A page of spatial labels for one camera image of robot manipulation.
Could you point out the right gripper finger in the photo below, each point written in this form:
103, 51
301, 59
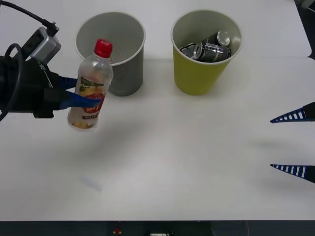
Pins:
299, 171
295, 115

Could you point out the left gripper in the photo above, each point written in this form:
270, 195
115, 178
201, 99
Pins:
30, 86

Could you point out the clear bottle with red cap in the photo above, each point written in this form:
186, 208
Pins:
92, 81

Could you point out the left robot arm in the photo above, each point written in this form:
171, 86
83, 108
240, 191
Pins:
45, 45

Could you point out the grey waste bin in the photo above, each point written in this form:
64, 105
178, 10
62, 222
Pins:
128, 71

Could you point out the black drink can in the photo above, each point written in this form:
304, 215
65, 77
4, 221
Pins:
221, 37
187, 51
214, 52

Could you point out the yellow-green waste bin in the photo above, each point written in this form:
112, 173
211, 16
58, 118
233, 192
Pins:
197, 76

